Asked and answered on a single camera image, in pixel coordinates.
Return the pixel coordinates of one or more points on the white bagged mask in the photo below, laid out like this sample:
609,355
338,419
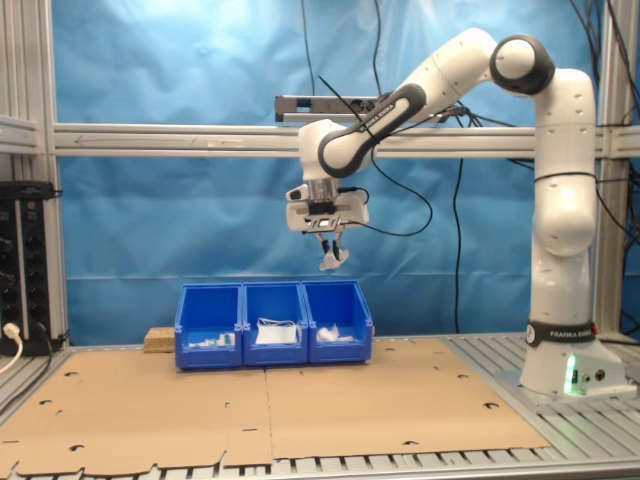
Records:
332,334

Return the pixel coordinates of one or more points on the wooden block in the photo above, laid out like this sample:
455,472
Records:
159,341

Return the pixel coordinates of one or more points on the aluminium frame post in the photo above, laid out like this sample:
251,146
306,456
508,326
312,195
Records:
617,75
52,225
20,60

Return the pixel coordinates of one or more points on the blue bin with face masks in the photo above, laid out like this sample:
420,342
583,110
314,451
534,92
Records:
275,356

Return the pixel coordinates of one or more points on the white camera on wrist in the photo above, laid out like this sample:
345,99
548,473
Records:
296,193

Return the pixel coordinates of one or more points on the brown cardboard sheet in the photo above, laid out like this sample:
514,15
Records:
400,410
125,410

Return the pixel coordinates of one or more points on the blue bin with syringe packets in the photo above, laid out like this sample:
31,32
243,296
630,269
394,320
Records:
210,357

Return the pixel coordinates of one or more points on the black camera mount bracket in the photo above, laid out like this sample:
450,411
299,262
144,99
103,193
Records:
324,220

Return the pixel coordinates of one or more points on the grey power strip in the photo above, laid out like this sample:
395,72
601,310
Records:
325,107

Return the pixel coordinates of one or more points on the light blue surgical mask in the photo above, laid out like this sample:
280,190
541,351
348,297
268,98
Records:
275,335

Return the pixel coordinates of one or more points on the blue bin with white packets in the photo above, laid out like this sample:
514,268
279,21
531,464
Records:
340,354

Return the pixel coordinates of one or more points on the aluminium cross beam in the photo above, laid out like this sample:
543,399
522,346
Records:
200,140

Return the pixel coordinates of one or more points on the aluminium side rail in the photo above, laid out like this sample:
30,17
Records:
17,132

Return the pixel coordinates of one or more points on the green syringe in clear packet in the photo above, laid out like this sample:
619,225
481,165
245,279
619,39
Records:
229,339
217,342
200,344

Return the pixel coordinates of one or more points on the black socket rack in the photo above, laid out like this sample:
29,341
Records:
30,260

